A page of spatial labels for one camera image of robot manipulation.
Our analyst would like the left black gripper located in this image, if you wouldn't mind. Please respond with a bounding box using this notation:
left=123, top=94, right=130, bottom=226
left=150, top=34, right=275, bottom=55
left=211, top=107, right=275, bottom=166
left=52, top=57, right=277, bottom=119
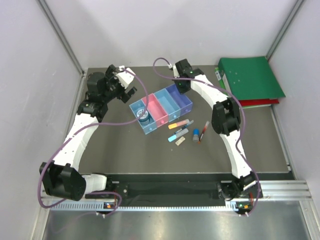
left=101, top=65, right=137, bottom=103

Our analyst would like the purple drawer box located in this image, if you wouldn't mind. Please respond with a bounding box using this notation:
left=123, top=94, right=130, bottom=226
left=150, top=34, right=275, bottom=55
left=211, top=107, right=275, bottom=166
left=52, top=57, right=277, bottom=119
left=165, top=84, right=193, bottom=116

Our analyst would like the blue slime jar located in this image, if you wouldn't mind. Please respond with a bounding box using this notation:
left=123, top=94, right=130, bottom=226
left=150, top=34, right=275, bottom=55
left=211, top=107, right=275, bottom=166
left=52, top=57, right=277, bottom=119
left=136, top=108, right=150, bottom=126

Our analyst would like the pink drawer box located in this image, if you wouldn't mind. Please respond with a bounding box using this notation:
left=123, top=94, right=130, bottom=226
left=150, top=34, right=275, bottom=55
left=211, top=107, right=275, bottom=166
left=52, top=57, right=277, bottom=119
left=147, top=93, right=169, bottom=128

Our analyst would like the orange highlighter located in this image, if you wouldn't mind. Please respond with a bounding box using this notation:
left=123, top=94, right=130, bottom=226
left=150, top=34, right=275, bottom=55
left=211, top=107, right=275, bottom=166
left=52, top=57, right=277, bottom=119
left=168, top=119, right=190, bottom=130

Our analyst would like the light green folder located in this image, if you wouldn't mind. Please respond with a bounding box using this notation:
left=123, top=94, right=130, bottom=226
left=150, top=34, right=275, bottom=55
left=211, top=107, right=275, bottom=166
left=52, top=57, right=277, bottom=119
left=214, top=67, right=271, bottom=109

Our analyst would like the beige eraser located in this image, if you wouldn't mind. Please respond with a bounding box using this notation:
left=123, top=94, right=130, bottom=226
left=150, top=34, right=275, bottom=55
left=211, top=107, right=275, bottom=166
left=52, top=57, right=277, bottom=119
left=175, top=136, right=186, bottom=146

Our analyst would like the light blue highlighter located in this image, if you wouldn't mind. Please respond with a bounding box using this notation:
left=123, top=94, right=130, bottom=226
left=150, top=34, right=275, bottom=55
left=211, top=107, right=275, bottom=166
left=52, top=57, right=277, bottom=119
left=167, top=128, right=189, bottom=143

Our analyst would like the dark green binder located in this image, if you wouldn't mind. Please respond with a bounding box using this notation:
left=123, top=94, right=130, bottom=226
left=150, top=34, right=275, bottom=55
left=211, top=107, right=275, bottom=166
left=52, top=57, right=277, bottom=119
left=218, top=56, right=286, bottom=100

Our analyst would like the red folder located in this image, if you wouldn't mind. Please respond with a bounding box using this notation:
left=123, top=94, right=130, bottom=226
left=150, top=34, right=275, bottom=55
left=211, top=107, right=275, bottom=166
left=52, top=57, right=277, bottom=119
left=239, top=98, right=279, bottom=107

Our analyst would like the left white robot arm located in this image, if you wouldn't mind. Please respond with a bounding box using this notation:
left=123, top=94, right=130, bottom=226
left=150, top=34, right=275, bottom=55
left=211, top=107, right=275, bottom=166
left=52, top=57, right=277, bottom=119
left=39, top=65, right=137, bottom=201

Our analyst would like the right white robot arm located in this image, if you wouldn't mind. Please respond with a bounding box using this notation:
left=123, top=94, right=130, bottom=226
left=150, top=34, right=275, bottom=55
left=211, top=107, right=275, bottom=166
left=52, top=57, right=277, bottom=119
left=168, top=59, right=261, bottom=200

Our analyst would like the dark blue pen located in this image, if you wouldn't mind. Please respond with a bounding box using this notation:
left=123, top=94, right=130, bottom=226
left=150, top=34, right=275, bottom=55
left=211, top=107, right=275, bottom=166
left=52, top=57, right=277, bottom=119
left=174, top=120, right=194, bottom=134

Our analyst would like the red pen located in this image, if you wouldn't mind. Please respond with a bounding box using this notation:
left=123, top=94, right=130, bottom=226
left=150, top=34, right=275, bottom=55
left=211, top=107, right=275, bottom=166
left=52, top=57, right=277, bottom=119
left=198, top=121, right=210, bottom=144

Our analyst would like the grey blue glue stick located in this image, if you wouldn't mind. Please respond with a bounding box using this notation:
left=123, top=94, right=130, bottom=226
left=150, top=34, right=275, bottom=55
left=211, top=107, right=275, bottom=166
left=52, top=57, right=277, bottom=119
left=192, top=128, right=200, bottom=143

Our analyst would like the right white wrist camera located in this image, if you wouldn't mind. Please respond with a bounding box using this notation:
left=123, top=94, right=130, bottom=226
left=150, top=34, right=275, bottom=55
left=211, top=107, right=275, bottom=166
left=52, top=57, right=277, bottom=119
left=168, top=63, right=180, bottom=78

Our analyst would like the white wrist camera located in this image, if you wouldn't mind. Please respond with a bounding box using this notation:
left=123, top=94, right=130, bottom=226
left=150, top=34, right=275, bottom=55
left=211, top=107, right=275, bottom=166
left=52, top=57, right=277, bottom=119
left=168, top=63, right=180, bottom=78
left=115, top=65, right=135, bottom=89

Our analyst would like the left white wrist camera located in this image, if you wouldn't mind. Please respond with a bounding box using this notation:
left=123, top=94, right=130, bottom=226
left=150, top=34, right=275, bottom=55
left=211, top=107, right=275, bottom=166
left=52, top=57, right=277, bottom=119
left=115, top=65, right=135, bottom=89

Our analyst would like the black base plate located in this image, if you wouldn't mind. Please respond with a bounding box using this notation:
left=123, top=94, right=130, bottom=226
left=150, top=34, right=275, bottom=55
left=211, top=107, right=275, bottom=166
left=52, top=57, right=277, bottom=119
left=107, top=181, right=257, bottom=200

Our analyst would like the grey slotted cable duct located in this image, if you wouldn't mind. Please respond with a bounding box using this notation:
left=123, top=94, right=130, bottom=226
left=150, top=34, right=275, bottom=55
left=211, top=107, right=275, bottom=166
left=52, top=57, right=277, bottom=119
left=51, top=201, right=249, bottom=212

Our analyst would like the aluminium front rail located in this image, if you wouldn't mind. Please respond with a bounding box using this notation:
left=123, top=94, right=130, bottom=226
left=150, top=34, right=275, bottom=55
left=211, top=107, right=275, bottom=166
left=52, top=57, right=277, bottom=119
left=39, top=180, right=313, bottom=201

